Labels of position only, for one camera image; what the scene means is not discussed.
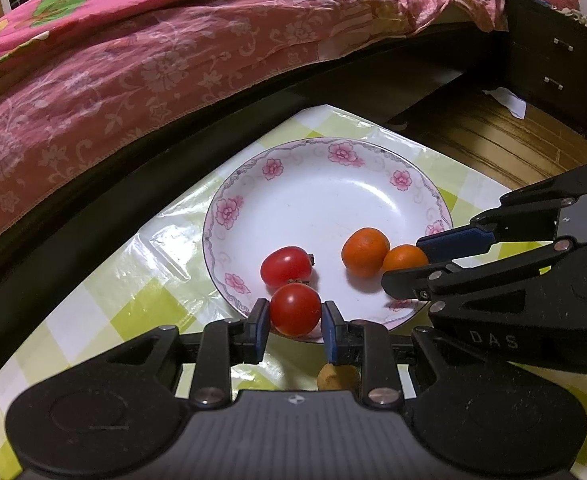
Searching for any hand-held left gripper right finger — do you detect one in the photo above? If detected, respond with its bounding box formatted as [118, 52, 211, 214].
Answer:
[322, 300, 480, 410]

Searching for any dark bed frame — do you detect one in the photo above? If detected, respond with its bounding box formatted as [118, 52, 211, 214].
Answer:
[0, 17, 514, 386]

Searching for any small orange mandarin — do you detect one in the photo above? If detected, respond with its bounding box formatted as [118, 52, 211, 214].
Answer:
[382, 244, 430, 273]
[341, 227, 391, 279]

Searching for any white crumpled paper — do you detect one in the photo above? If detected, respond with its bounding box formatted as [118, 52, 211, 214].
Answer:
[482, 87, 528, 120]

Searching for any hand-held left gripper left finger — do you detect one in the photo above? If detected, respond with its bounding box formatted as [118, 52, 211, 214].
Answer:
[92, 298, 273, 410]

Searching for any pink cream printed quilt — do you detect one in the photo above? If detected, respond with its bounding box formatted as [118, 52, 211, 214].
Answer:
[0, 0, 507, 91]

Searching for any dark wooden nightstand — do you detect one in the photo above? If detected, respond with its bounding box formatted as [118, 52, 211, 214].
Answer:
[506, 0, 587, 143]

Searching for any pink floral bed sheet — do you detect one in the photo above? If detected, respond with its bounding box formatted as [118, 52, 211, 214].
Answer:
[0, 0, 474, 253]

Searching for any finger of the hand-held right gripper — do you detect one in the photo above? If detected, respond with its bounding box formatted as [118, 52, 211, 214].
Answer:
[416, 160, 587, 264]
[381, 236, 577, 316]

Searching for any red cherry tomato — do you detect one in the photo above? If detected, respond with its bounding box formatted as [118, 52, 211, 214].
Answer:
[270, 282, 323, 338]
[260, 246, 317, 290]

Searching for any white floral rim plate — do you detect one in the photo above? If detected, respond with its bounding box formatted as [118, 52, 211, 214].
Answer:
[202, 137, 455, 345]

